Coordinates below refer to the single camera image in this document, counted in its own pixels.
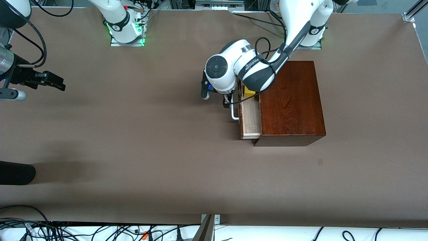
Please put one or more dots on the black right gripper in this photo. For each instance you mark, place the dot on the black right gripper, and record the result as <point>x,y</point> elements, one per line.
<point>24,78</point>

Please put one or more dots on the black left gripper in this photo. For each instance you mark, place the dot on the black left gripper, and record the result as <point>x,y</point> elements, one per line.
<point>227,103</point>

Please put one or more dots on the yellow block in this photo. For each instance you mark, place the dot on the yellow block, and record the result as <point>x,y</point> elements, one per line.
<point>249,93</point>

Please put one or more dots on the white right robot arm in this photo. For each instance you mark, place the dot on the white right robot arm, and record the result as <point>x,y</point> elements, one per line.
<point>117,16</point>

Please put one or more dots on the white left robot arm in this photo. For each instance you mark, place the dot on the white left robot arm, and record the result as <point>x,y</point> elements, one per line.
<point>220,68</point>

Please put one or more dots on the dark brown wooden cabinet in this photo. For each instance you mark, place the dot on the dark brown wooden cabinet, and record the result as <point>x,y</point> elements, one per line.
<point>294,103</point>

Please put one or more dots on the white power strip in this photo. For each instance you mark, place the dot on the white power strip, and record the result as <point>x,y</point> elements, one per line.
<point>219,8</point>

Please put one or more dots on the black cylindrical object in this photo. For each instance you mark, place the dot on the black cylindrical object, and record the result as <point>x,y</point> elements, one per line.
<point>16,173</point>

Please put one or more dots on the dark slanted bar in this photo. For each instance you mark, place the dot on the dark slanted bar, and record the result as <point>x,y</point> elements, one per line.
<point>204,231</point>

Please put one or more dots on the orange connector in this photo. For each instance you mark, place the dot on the orange connector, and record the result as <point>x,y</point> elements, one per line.
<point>145,235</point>

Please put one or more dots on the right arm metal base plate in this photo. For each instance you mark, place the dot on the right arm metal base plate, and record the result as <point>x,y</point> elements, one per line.
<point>115,44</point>

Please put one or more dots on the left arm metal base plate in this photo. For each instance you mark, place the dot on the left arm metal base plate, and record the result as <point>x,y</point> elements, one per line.
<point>317,47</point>

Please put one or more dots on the metal edge bracket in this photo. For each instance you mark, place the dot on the metal edge bracket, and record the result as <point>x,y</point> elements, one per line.
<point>217,219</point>

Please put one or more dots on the aluminium frame profile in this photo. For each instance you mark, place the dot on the aluminium frame profile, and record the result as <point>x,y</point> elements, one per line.
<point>413,11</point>

